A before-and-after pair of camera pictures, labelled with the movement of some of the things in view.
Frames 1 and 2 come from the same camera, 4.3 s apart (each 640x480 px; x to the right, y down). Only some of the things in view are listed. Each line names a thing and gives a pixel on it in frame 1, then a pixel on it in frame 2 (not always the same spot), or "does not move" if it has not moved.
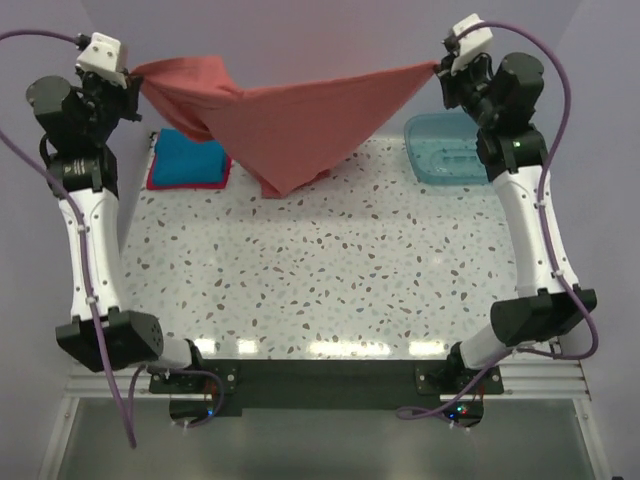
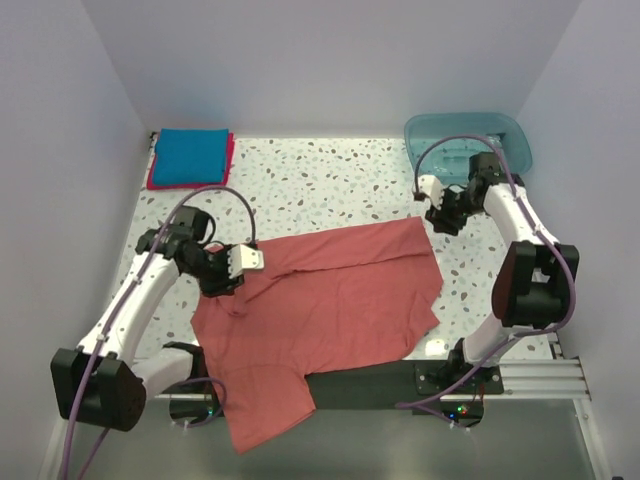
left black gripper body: x=107 y=103 -> x=211 y=268
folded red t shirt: x=152 y=186 does not move
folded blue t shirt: x=181 y=161 does not move
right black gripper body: x=469 y=88 -> x=453 y=214
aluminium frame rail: x=523 y=380 does not move
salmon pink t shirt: x=285 y=136 -> x=324 y=301
